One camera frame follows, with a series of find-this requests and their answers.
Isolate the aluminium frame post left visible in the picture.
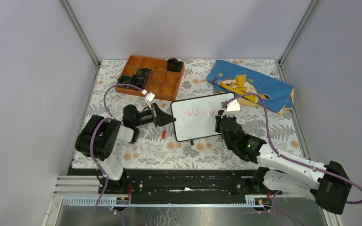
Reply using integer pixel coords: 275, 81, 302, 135
59, 0, 100, 67

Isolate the aluminium frame post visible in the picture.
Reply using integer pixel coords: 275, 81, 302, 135
278, 0, 320, 65
59, 0, 100, 67

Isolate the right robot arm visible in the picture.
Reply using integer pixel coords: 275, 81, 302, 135
215, 110, 352, 215

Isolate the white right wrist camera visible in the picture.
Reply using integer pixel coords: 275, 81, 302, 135
221, 99, 240, 113

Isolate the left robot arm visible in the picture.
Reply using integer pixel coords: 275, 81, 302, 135
75, 103, 176, 194

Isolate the blue pikachu cloth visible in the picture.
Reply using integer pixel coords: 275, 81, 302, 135
206, 60, 294, 114

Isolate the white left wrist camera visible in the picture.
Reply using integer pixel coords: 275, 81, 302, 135
141, 89, 155, 109

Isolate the wooden compartment tray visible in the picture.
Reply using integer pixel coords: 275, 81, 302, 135
115, 55, 185, 101

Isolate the black cable coil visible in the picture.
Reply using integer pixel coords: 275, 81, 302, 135
136, 68, 152, 81
130, 75, 147, 92
167, 57, 183, 73
117, 75, 132, 86

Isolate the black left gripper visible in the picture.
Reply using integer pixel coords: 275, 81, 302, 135
133, 102, 176, 128

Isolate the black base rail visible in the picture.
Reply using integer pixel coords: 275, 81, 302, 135
68, 168, 313, 207

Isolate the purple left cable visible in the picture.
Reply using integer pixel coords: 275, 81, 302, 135
89, 83, 147, 226

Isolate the floral tablecloth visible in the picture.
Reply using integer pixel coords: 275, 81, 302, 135
86, 59, 309, 170

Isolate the white whiteboard black frame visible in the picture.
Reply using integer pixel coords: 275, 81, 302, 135
170, 92, 235, 142

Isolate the aluminium frame post right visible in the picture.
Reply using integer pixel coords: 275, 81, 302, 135
278, 0, 320, 65

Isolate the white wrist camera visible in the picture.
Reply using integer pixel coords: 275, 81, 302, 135
221, 99, 240, 113
141, 89, 155, 109

